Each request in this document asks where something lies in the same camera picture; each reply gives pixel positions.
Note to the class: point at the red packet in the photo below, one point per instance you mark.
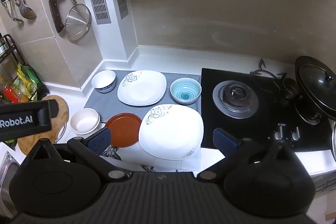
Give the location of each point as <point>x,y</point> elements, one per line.
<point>10,91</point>

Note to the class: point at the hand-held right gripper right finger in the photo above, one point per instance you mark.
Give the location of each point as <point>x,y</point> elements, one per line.
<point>225,141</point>

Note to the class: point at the grey mat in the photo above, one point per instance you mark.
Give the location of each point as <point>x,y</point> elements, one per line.
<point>105,103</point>

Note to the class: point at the black gas stove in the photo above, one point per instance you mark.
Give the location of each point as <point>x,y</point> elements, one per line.
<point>262,124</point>

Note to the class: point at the white cloth with black print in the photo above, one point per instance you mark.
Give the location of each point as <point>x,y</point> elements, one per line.
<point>131,158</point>

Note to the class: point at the black wok with lid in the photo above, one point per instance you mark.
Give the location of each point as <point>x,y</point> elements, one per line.
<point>315,82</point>

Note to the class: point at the brown round plate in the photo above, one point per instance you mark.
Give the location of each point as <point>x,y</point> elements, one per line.
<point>123,129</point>

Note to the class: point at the large white floral square plate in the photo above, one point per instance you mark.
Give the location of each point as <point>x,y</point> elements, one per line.
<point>170,132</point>

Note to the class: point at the small white floral square plate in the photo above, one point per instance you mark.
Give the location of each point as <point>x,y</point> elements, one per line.
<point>143,88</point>

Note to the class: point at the stove knob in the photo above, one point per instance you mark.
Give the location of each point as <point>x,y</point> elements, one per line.
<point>296,134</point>
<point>279,132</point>

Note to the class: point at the steel sink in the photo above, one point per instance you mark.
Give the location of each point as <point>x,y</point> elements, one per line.
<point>6,174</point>

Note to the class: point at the white bowl with blue pattern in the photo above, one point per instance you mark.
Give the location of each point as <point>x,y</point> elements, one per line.
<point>103,81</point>

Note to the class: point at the wooden cutting board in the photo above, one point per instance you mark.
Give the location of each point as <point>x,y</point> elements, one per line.
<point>61,111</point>

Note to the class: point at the light blue bowl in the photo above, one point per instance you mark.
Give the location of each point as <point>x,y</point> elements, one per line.
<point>185,90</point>

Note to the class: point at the silver stove burner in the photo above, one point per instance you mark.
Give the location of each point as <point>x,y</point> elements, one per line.
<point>235,99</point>

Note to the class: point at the green yellow packet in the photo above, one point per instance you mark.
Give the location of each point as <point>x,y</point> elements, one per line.
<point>26,77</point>

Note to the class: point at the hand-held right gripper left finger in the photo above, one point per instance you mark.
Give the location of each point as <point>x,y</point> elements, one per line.
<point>101,140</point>

